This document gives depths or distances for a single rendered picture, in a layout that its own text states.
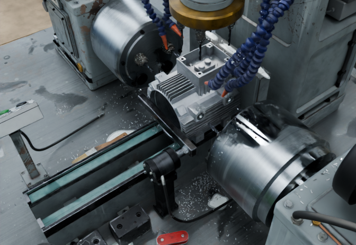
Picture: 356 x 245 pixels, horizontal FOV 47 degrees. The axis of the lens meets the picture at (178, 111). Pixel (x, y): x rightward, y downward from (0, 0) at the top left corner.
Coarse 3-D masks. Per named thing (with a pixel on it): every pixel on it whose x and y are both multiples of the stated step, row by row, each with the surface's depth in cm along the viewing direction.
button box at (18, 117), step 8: (24, 104) 111; (32, 104) 110; (8, 112) 109; (16, 112) 108; (24, 112) 109; (32, 112) 110; (40, 112) 111; (0, 120) 107; (8, 120) 108; (16, 120) 109; (24, 120) 110; (32, 120) 110; (0, 128) 107; (8, 128) 108; (16, 128) 109; (0, 136) 107
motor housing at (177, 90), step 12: (156, 84) 111; (168, 84) 111; (180, 84) 110; (156, 96) 120; (168, 96) 108; (180, 96) 108; (192, 96) 110; (204, 96) 112; (216, 96) 113; (168, 108) 124; (204, 108) 110; (216, 108) 112; (228, 108) 116; (180, 120) 108; (192, 120) 110; (204, 120) 112; (216, 120) 116; (192, 132) 112; (204, 132) 117
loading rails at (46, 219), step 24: (120, 144) 121; (144, 144) 123; (72, 168) 114; (96, 168) 116; (120, 168) 123; (192, 168) 128; (24, 192) 109; (48, 192) 110; (72, 192) 116; (96, 192) 110; (120, 192) 112; (144, 192) 119; (48, 216) 105; (72, 216) 105; (96, 216) 111; (48, 240) 104; (72, 240) 111
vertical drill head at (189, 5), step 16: (176, 0) 97; (192, 0) 92; (208, 0) 92; (224, 0) 93; (240, 0) 96; (176, 16) 95; (192, 16) 92; (208, 16) 92; (224, 16) 92; (240, 16) 96
